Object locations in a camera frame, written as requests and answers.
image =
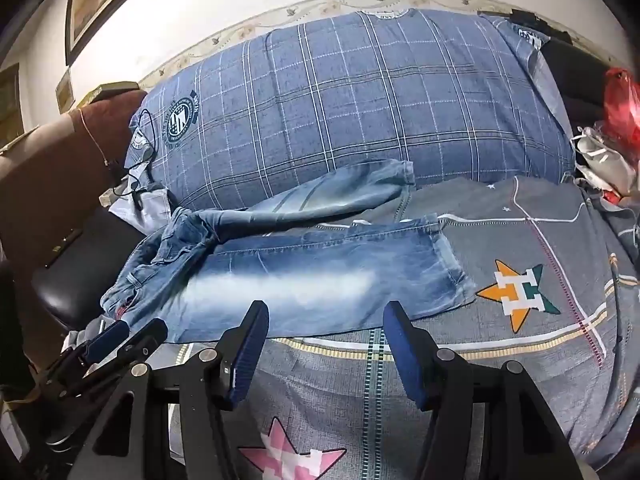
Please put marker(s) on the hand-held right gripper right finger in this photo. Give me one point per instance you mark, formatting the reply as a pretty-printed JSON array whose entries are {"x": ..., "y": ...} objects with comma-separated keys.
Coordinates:
[{"x": 405, "y": 360}]

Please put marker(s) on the small framed wall picture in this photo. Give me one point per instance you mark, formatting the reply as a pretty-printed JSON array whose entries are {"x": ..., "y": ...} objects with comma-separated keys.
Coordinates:
[{"x": 9, "y": 105}]

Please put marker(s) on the red plastic bag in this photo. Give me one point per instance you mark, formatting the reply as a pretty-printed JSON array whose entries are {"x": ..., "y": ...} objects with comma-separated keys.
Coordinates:
[{"x": 622, "y": 105}]

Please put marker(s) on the white cloth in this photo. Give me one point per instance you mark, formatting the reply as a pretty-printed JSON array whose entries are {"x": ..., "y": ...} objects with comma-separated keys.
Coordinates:
[{"x": 150, "y": 205}]

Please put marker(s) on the grey star print bed sheet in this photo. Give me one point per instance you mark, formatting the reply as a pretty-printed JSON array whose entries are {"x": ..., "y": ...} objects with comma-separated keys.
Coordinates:
[{"x": 525, "y": 335}]

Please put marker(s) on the large framed wall picture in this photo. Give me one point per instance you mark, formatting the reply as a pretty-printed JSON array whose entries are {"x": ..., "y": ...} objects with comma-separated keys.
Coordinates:
[{"x": 95, "y": 0}]

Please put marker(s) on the small wall card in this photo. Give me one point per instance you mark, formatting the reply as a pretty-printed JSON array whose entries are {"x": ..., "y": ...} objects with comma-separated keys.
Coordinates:
[{"x": 65, "y": 90}]

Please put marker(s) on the brown headboard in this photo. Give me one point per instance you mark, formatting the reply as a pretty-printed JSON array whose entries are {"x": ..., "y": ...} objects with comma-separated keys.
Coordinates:
[{"x": 60, "y": 175}]

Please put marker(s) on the blue denim pants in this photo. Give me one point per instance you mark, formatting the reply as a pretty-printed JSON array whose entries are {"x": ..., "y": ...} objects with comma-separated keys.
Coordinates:
[{"x": 300, "y": 285}]

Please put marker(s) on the flat gold-edged box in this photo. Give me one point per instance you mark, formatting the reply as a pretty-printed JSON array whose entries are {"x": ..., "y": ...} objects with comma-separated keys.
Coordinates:
[{"x": 110, "y": 91}]

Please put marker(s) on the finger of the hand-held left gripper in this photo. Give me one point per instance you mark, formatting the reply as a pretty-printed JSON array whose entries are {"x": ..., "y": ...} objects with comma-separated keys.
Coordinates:
[
  {"x": 147, "y": 337},
  {"x": 107, "y": 340}
]

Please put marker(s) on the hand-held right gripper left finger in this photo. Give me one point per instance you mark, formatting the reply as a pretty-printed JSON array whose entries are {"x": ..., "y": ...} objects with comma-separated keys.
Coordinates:
[{"x": 244, "y": 360}]

